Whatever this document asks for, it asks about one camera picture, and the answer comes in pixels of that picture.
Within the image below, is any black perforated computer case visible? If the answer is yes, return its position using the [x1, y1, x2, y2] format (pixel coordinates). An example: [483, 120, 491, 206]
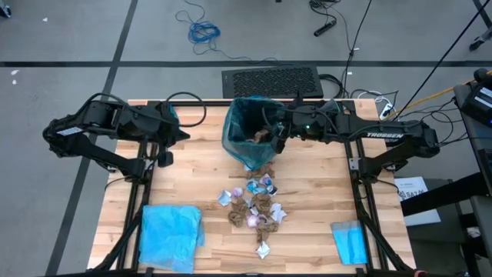
[221, 64, 324, 99]

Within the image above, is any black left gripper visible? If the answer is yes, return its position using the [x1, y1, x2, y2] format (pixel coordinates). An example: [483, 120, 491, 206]
[148, 102, 191, 169]

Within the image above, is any blue white paper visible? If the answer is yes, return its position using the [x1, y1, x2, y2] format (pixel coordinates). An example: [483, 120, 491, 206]
[245, 179, 269, 195]

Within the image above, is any black cable bundle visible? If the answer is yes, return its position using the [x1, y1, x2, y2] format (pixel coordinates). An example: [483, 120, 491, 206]
[318, 72, 345, 99]

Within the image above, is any silver mounting plate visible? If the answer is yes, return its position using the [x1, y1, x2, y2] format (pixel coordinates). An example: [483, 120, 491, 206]
[347, 156, 364, 173]
[95, 159, 116, 173]

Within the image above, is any thick black diagonal cable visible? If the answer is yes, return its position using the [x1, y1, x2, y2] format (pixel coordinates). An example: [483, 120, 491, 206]
[395, 0, 492, 116]

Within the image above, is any blue plastic trash bag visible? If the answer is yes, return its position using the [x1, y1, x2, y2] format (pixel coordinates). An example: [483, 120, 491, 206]
[138, 204, 206, 274]

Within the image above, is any white orange paper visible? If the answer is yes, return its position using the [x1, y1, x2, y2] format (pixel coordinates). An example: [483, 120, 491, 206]
[255, 241, 271, 260]

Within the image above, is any blue coiled cable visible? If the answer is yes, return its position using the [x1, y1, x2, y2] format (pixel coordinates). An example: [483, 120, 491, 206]
[175, 0, 278, 65]

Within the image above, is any folded blue trash bag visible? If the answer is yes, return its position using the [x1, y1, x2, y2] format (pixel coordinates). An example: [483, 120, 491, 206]
[331, 220, 369, 265]

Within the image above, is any yellow cable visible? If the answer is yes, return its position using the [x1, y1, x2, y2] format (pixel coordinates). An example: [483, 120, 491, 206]
[387, 70, 492, 116]

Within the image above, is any black power strip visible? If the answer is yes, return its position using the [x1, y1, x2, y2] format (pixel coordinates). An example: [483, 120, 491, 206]
[313, 18, 338, 38]

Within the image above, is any black tripod leg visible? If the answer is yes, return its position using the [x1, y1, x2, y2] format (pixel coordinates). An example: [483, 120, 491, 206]
[468, 0, 492, 52]

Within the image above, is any white printed paper sheet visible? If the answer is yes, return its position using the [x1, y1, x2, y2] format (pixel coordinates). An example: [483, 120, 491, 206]
[394, 175, 442, 227]

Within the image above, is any brown paper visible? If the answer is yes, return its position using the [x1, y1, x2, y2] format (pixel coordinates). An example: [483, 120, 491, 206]
[227, 198, 249, 228]
[251, 129, 271, 144]
[245, 162, 276, 180]
[256, 219, 280, 244]
[251, 192, 274, 213]

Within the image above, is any black side desk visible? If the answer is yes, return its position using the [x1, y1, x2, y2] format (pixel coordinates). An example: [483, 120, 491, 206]
[399, 68, 492, 277]

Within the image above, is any black labelled desk device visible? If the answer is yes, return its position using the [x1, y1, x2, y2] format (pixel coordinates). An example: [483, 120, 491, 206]
[459, 82, 492, 128]

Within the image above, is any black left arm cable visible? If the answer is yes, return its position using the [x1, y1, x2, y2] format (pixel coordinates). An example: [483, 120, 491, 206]
[165, 91, 208, 128]

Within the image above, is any tangled black floor cable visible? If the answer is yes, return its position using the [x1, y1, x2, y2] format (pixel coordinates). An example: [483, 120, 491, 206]
[309, 0, 343, 20]

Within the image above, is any long black floor cable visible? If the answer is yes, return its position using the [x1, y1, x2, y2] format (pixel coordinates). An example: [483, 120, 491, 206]
[341, 0, 374, 97]

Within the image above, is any black trash bin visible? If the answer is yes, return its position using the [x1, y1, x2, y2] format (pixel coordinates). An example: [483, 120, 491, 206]
[226, 98, 286, 157]

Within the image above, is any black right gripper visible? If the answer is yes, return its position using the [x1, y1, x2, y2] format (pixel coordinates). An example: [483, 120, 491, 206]
[268, 91, 331, 155]

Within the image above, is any teal drawstring trash bag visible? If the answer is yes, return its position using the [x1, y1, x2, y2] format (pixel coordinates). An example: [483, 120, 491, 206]
[221, 95, 288, 172]

